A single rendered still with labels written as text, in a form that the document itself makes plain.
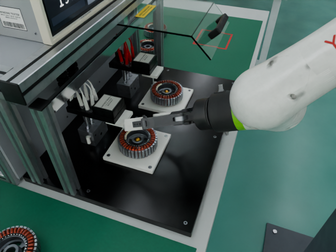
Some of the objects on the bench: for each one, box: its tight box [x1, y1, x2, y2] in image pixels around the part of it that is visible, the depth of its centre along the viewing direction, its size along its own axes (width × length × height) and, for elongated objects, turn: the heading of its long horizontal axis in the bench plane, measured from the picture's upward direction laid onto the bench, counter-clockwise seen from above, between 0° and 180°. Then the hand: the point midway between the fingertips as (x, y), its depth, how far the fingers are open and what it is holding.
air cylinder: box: [78, 118, 108, 147], centre depth 87 cm, size 5×8×6 cm
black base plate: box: [23, 67, 235, 238], centre depth 95 cm, size 47×64×2 cm
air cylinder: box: [117, 74, 140, 99], centre depth 103 cm, size 5×8×6 cm
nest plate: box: [139, 82, 194, 113], centre depth 101 cm, size 15×15×1 cm
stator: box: [118, 128, 158, 159], centre depth 83 cm, size 11×11×4 cm
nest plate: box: [103, 128, 171, 174], centre depth 85 cm, size 15×15×1 cm
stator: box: [150, 80, 183, 106], centre depth 100 cm, size 11×11×4 cm
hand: (143, 121), depth 79 cm, fingers open, 13 cm apart
